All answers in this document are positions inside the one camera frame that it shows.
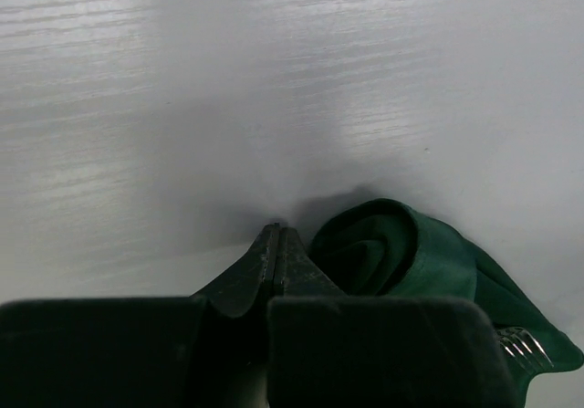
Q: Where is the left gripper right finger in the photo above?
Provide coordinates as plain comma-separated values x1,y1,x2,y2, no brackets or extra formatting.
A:
266,225,516,407

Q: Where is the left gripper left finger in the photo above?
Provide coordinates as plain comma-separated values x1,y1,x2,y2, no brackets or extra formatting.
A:
1,225,278,407

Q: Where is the dark green cloth napkin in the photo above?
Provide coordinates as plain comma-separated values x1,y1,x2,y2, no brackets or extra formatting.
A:
309,198,583,406

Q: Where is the silver fork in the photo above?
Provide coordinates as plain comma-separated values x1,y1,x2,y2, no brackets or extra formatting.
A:
495,327,555,374

